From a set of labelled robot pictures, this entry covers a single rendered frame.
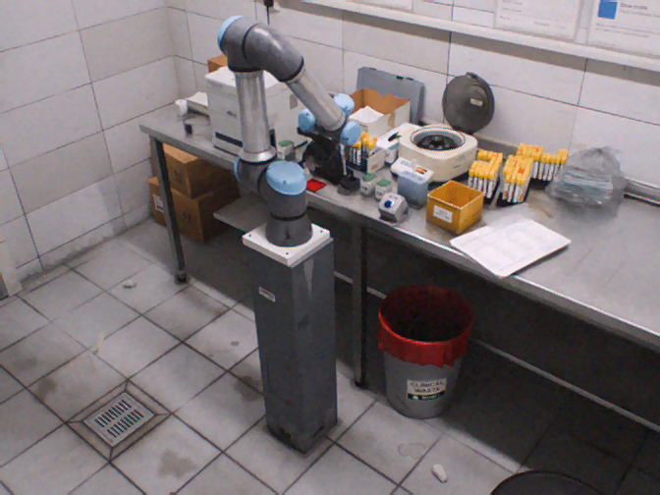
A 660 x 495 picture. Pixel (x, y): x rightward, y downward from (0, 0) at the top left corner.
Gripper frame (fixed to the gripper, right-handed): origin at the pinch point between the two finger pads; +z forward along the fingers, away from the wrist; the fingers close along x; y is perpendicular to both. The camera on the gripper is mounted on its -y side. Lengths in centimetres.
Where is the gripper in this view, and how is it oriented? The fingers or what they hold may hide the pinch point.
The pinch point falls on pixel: (304, 164)
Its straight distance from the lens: 246.5
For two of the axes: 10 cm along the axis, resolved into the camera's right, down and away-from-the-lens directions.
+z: -3.6, 5.4, 7.6
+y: 6.7, 7.1, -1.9
